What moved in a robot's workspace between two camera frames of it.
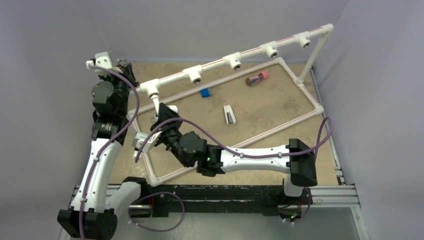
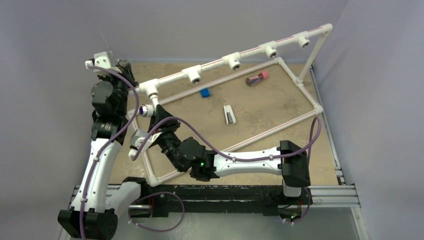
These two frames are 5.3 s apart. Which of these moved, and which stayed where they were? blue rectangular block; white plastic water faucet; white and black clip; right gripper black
Moved: white plastic water faucet
Stayed: right gripper black; blue rectangular block; white and black clip
